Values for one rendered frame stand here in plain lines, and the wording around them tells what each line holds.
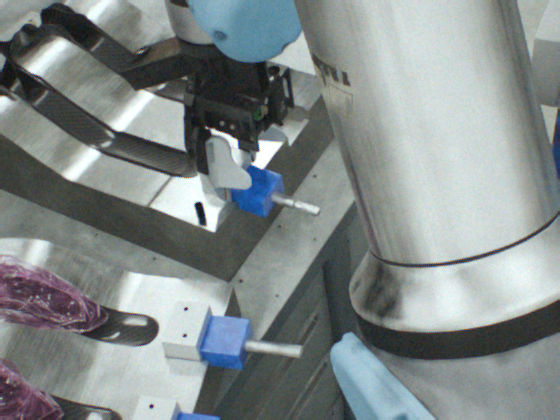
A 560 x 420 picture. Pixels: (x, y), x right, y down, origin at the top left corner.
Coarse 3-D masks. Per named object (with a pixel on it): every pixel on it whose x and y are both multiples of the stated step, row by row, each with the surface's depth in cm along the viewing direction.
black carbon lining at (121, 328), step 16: (112, 320) 91; (128, 320) 91; (144, 320) 91; (96, 336) 89; (112, 336) 90; (128, 336) 90; (144, 336) 89; (64, 400) 84; (64, 416) 84; (80, 416) 84; (96, 416) 84; (112, 416) 84
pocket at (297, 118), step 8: (288, 112) 106; (296, 112) 105; (304, 112) 103; (288, 120) 106; (296, 120) 106; (304, 120) 104; (280, 128) 105; (288, 128) 105; (296, 128) 104; (288, 136) 104
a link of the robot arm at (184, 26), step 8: (168, 0) 79; (168, 8) 76; (176, 8) 75; (184, 8) 74; (168, 16) 77; (176, 16) 76; (184, 16) 75; (192, 16) 75; (176, 24) 76; (184, 24) 76; (192, 24) 75; (176, 32) 77; (184, 32) 76; (192, 32) 76; (200, 32) 76; (192, 40) 77; (200, 40) 76; (208, 40) 76
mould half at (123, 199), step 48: (96, 0) 115; (48, 48) 109; (0, 96) 104; (96, 96) 108; (144, 96) 109; (288, 96) 105; (0, 144) 104; (48, 144) 103; (288, 144) 101; (48, 192) 106; (96, 192) 100; (144, 192) 98; (192, 192) 96; (288, 192) 105; (144, 240) 102; (192, 240) 96; (240, 240) 98
